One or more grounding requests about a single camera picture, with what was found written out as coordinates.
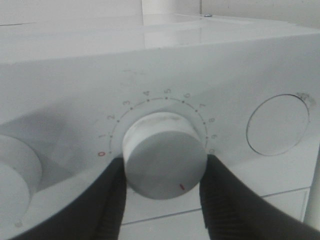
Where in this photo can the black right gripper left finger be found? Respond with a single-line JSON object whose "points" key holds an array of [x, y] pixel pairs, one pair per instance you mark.
{"points": [[96, 214]]}

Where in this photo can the white microwave oven body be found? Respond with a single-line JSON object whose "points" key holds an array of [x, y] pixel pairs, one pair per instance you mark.
{"points": [[71, 89]]}

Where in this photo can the round white door button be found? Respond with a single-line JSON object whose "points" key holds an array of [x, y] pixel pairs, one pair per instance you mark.
{"points": [[277, 125]]}

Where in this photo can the white dial knob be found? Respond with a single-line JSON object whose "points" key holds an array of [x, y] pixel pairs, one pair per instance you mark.
{"points": [[20, 176], [163, 156]]}

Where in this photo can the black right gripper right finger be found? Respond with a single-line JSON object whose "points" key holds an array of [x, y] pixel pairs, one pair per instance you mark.
{"points": [[259, 220]]}

